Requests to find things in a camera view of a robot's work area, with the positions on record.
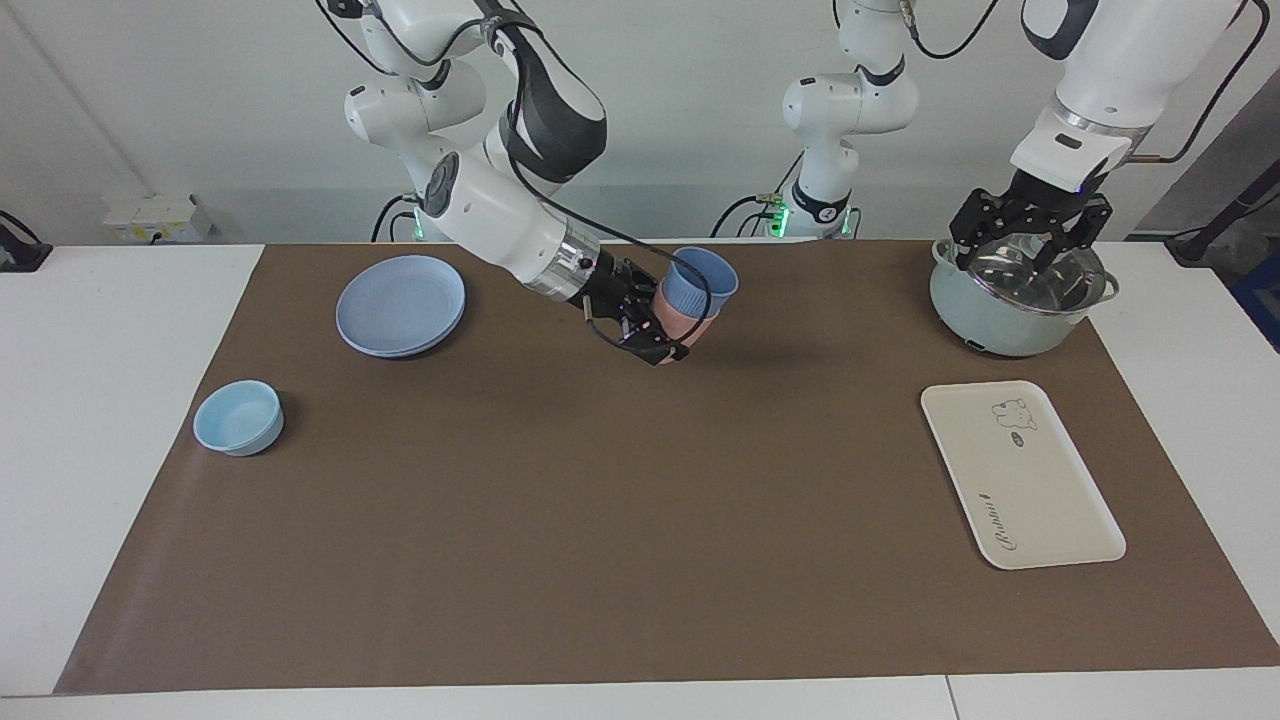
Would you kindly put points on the black stand pole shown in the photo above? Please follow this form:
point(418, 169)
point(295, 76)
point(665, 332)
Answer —
point(1215, 225)

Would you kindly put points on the blue plate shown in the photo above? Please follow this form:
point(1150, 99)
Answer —
point(400, 305)

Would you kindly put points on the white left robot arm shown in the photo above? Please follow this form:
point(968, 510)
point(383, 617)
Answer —
point(1120, 70)

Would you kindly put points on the pink cup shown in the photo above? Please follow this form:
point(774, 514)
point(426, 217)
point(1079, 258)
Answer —
point(680, 326)

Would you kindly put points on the light blue bowl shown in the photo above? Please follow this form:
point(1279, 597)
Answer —
point(238, 418)

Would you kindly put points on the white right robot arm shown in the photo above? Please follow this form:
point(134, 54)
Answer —
point(500, 210)

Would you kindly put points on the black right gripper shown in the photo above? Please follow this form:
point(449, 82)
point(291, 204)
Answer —
point(612, 285)

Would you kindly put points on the white wall socket box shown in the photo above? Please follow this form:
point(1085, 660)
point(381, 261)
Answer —
point(150, 215)

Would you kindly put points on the glass pot lid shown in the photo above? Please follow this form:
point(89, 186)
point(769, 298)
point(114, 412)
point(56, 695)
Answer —
point(1030, 285)

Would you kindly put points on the cream rabbit print tray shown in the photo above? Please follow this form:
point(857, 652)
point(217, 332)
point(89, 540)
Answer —
point(1020, 480)

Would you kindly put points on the blue crate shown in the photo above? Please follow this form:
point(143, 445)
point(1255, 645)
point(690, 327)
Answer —
point(1262, 300)

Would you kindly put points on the black table clamp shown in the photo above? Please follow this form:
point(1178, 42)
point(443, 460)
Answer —
point(20, 250)

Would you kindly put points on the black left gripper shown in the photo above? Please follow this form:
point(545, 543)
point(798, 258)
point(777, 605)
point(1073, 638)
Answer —
point(1045, 190)

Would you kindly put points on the pale green cooking pot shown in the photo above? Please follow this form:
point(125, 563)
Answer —
point(985, 320)

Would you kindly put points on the brown table mat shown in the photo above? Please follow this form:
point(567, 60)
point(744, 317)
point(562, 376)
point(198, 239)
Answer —
point(640, 500)

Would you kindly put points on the blue ribbed cup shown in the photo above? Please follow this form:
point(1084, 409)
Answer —
point(685, 297)

